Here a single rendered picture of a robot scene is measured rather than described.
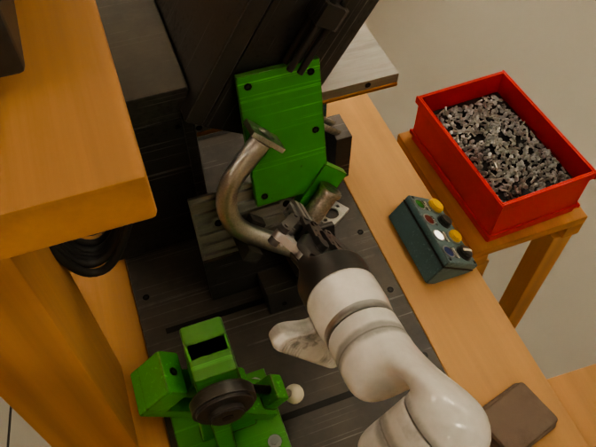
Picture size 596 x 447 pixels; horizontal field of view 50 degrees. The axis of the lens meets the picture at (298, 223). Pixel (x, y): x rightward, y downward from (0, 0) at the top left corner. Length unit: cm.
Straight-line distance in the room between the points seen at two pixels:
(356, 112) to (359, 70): 27
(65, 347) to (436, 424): 38
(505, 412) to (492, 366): 9
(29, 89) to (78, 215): 10
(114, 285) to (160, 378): 42
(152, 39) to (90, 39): 50
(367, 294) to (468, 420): 15
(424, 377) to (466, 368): 52
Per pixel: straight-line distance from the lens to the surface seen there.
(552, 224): 135
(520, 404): 99
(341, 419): 97
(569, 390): 112
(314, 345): 63
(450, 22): 316
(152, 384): 75
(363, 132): 128
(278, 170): 91
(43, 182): 38
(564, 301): 225
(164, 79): 89
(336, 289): 59
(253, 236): 92
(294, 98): 87
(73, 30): 48
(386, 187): 119
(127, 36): 97
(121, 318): 109
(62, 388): 76
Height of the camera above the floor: 181
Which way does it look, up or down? 54 degrees down
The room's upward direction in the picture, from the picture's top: straight up
